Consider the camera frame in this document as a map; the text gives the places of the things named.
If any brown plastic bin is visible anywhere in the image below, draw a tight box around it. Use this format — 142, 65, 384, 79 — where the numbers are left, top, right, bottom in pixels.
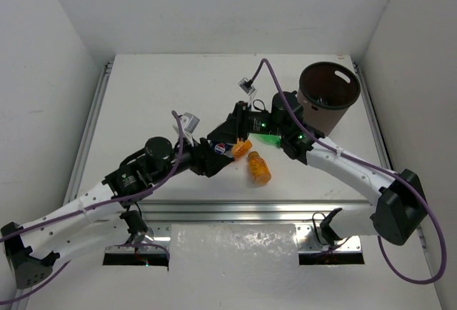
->
297, 61, 361, 136

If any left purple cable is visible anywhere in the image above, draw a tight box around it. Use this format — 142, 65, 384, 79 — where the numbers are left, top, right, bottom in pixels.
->
0, 109, 186, 306

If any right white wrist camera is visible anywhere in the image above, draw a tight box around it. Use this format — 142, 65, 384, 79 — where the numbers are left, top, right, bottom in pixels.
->
238, 78, 256, 96

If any clear pepsi water bottle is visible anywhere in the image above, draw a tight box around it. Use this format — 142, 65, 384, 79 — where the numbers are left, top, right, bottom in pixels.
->
210, 141, 235, 163

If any aluminium table frame rail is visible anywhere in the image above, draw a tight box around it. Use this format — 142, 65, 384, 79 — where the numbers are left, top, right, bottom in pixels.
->
21, 58, 429, 264

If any green plastic bottle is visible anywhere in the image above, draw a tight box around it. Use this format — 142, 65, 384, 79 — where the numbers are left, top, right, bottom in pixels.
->
254, 134, 281, 148

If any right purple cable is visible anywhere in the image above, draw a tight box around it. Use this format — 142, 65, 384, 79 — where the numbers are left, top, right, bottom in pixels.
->
249, 58, 448, 285

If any orange bottle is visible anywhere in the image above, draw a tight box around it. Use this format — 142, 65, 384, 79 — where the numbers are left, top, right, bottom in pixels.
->
231, 139, 253, 160
248, 151, 271, 186

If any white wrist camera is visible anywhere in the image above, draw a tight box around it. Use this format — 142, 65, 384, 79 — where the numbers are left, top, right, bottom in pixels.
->
179, 112, 200, 136
238, 78, 256, 96

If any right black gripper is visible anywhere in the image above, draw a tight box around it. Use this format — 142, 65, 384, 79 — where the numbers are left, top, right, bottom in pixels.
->
208, 100, 286, 144

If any purple cable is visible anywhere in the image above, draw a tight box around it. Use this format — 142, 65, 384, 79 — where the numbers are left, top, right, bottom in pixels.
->
0, 109, 186, 306
249, 58, 448, 285

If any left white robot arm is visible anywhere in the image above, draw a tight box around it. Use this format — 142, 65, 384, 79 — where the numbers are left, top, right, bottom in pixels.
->
1, 136, 234, 289

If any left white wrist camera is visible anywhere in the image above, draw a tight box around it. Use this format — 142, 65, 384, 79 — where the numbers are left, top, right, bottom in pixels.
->
179, 112, 200, 136

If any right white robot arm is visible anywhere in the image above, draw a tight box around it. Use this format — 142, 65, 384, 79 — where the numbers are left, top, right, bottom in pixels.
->
207, 91, 426, 246

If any orange bottle front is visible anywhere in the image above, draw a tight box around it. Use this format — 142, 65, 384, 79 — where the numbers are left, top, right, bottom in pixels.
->
248, 151, 271, 186

